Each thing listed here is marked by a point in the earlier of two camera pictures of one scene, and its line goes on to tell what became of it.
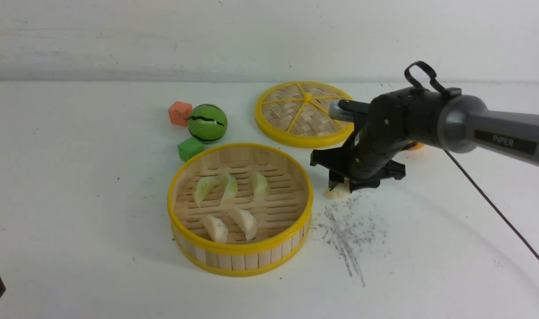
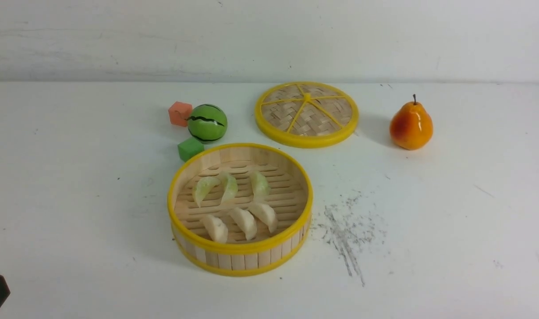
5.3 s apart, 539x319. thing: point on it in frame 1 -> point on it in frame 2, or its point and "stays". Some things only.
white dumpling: (217, 231) stays
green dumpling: (203, 187) stays
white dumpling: (340, 192) -> (265, 214)
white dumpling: (247, 222) stays
